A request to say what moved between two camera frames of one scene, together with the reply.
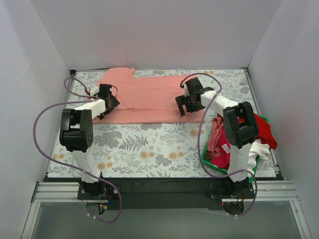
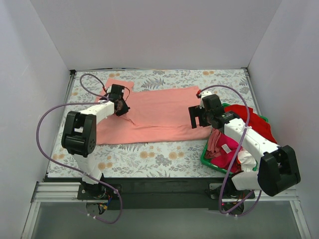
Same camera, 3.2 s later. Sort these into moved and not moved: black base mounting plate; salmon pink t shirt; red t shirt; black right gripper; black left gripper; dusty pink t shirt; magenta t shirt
Moved: salmon pink t shirt; black right gripper; black left gripper
Not moved: red t shirt; black base mounting plate; magenta t shirt; dusty pink t shirt
